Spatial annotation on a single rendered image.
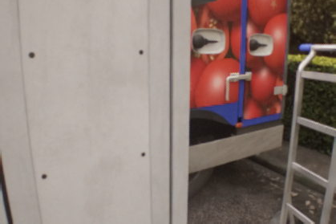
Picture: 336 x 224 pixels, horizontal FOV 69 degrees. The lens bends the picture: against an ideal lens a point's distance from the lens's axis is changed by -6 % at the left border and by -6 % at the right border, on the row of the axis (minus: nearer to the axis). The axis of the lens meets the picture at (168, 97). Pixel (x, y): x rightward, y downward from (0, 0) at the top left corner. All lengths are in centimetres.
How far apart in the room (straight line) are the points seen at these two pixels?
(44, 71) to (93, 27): 9
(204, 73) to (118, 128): 146
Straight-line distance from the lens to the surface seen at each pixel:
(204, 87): 184
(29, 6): 37
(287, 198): 163
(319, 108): 313
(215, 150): 206
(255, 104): 223
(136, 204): 48
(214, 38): 190
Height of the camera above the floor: 120
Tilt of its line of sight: 11 degrees down
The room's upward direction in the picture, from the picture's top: straight up
